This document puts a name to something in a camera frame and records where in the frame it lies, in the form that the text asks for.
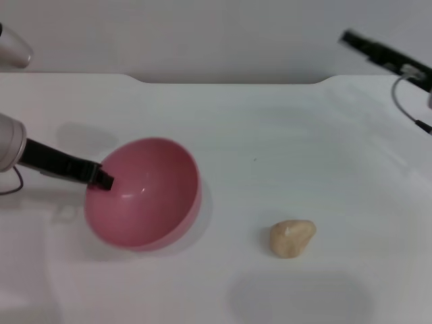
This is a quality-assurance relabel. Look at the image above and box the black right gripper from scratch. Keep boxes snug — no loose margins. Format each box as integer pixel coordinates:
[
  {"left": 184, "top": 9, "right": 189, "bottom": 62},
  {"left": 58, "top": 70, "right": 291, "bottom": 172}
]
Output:
[{"left": 338, "top": 29, "right": 432, "bottom": 92}]

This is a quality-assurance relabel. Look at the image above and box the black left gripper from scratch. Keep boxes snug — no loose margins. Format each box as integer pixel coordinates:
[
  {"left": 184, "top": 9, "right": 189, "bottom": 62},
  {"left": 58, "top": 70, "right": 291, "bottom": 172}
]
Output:
[{"left": 18, "top": 138, "right": 115, "bottom": 193}]

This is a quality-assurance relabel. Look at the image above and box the pink plastic bowl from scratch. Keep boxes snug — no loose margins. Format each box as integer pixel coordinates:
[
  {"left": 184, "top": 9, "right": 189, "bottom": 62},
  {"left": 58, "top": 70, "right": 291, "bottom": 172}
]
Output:
[{"left": 84, "top": 136, "right": 203, "bottom": 252}]

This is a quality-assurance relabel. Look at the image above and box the beige egg yolk pastry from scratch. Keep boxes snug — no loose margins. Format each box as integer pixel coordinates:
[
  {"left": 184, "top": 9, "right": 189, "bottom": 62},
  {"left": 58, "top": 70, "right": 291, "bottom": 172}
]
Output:
[{"left": 269, "top": 219, "right": 317, "bottom": 260}]

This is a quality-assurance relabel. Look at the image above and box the grey left gripper cable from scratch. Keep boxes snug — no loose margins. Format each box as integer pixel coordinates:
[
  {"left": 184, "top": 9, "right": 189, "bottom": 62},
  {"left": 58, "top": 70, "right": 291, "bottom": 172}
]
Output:
[{"left": 0, "top": 167, "right": 24, "bottom": 196}]

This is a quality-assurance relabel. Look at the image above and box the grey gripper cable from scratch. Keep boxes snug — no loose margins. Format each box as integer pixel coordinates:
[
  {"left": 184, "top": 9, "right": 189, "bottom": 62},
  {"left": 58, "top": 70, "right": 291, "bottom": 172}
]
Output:
[
  {"left": 391, "top": 74, "right": 432, "bottom": 136},
  {"left": 0, "top": 167, "right": 24, "bottom": 196}
]

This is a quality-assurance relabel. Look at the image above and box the grey right gripper cable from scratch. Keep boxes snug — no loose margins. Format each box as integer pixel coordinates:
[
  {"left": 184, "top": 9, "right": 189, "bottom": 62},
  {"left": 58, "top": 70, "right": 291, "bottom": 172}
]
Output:
[{"left": 391, "top": 74, "right": 432, "bottom": 136}]

